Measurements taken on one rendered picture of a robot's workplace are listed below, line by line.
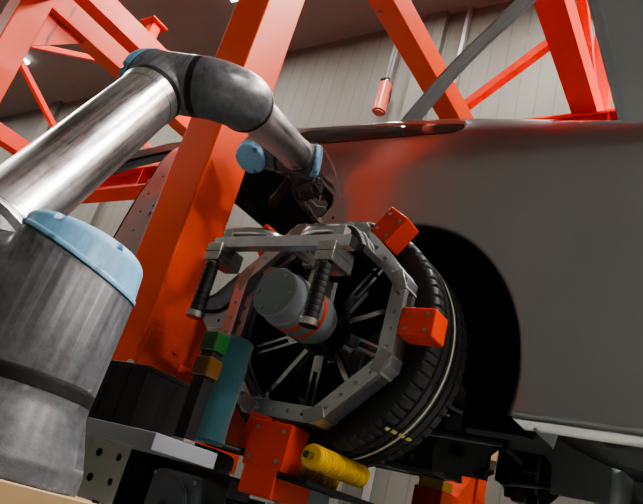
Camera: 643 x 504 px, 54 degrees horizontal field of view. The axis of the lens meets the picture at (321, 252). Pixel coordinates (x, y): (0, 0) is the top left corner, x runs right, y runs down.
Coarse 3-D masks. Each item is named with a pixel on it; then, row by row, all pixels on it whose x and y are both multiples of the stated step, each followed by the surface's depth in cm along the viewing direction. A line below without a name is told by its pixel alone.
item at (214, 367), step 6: (198, 360) 120; (204, 360) 119; (210, 360) 119; (216, 360) 120; (198, 366) 119; (204, 366) 118; (210, 366) 118; (216, 366) 120; (192, 372) 119; (198, 372) 118; (204, 372) 118; (210, 372) 118; (216, 372) 120; (210, 378) 119; (216, 378) 120
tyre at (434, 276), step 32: (416, 256) 164; (448, 288) 172; (448, 320) 159; (416, 352) 152; (448, 352) 159; (416, 384) 149; (448, 384) 160; (352, 416) 153; (384, 416) 149; (416, 416) 155; (352, 448) 153
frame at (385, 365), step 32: (352, 224) 170; (288, 256) 182; (384, 256) 159; (416, 288) 156; (224, 320) 177; (384, 320) 151; (384, 352) 146; (352, 384) 147; (384, 384) 149; (288, 416) 152; (320, 416) 147
